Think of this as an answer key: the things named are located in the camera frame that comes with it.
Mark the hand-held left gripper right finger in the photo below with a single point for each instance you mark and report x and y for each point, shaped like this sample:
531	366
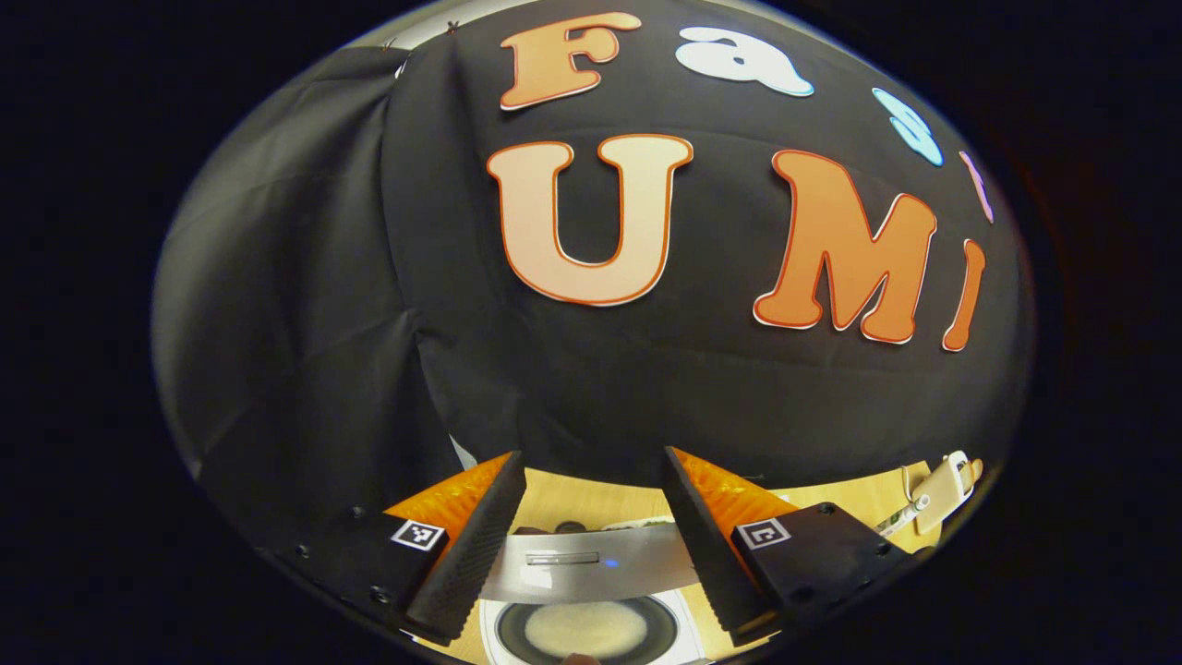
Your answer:
706	545

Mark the white toaster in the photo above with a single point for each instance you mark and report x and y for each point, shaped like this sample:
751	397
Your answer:
951	489

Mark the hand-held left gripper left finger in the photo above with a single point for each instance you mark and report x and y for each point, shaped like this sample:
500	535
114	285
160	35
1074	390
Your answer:
480	545

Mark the white drink bottle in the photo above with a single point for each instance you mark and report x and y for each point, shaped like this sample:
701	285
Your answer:
905	515

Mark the white rice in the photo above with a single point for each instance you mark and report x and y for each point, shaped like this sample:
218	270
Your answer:
586	630

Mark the black backdrop cloth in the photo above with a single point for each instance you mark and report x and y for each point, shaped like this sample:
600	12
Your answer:
369	277

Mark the white rice cooker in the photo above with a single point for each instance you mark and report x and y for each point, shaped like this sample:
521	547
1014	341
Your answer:
591	573

